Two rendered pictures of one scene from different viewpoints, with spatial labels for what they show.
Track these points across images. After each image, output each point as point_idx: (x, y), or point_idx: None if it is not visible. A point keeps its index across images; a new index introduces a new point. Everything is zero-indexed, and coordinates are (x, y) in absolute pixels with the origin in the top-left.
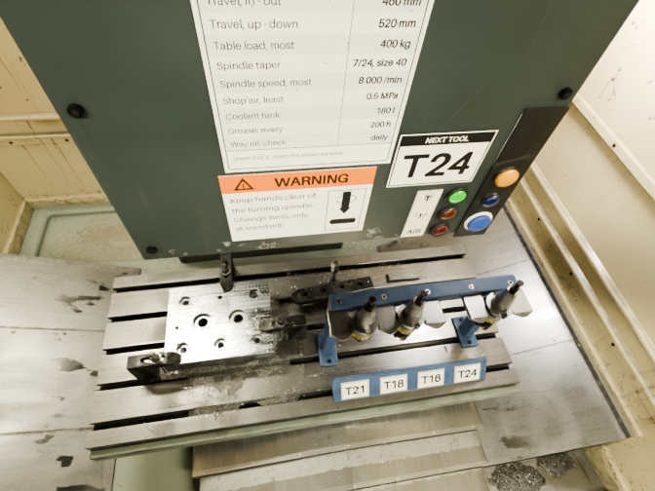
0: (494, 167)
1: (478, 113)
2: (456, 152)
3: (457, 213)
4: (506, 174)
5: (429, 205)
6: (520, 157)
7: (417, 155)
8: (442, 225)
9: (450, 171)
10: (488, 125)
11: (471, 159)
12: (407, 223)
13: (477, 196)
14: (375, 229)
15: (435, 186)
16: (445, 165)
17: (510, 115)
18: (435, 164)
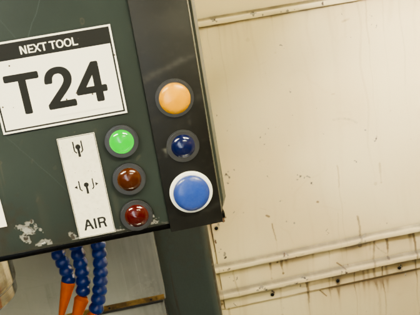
0: (145, 82)
1: (67, 4)
2: (73, 64)
3: (143, 175)
4: (165, 89)
5: (89, 164)
6: (173, 62)
7: (20, 74)
8: (132, 204)
9: (84, 97)
10: (92, 19)
11: (101, 73)
12: (75, 205)
13: (154, 139)
14: (29, 224)
15: (79, 128)
16: (70, 87)
17: (112, 2)
18: (53, 86)
